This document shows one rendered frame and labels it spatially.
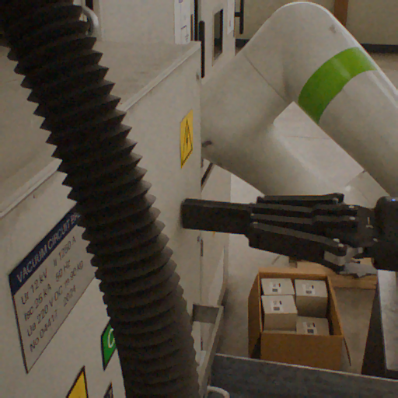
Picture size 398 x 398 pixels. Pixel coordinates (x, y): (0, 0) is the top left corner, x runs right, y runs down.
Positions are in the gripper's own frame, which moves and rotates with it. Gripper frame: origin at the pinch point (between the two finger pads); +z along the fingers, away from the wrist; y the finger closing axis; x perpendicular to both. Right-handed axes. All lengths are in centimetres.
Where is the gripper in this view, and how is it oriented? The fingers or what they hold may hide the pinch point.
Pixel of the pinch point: (215, 216)
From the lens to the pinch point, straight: 57.8
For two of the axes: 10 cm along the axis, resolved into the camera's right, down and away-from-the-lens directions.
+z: -9.8, -0.9, 1.9
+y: 2.1, -4.3, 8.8
